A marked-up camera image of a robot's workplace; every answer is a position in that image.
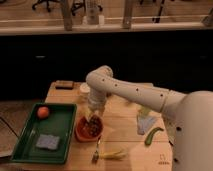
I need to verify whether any green plastic tray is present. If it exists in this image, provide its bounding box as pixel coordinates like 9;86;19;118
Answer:
11;103;77;164

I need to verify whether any dark grape bunch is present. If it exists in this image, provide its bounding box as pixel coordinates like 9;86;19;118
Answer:
87;116;101;137

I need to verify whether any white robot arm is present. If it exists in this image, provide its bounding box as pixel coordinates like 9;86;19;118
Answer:
86;65;213;171

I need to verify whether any white cup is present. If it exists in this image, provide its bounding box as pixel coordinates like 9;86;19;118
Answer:
79;82;90;99

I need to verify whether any orange fruit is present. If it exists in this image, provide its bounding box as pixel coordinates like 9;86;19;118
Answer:
37;106;50;119

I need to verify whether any wooden post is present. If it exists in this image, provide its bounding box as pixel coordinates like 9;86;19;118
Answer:
60;0;72;31
122;0;133;29

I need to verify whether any red bowl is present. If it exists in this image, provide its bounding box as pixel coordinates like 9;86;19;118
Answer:
75;115;103;142

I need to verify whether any dark brown block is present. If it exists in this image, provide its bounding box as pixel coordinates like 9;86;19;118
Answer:
55;80;74;90

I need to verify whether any green pepper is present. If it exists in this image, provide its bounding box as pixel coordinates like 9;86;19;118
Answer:
144;127;164;146

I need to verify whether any wooden post right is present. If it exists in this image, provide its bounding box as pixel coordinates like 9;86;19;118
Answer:
122;0;133;29

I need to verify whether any metal fork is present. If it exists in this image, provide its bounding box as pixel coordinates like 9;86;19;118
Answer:
92;137;101;164

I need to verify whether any white blue cloth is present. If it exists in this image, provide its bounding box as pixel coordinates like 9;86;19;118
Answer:
136;107;157;135

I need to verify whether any blue grey sponge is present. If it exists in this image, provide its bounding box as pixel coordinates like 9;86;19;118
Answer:
36;134;60;150

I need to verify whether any black office chair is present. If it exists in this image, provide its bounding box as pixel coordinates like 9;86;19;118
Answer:
32;0;60;12

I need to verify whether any wooden post left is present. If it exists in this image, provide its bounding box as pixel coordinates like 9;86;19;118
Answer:
60;0;72;31

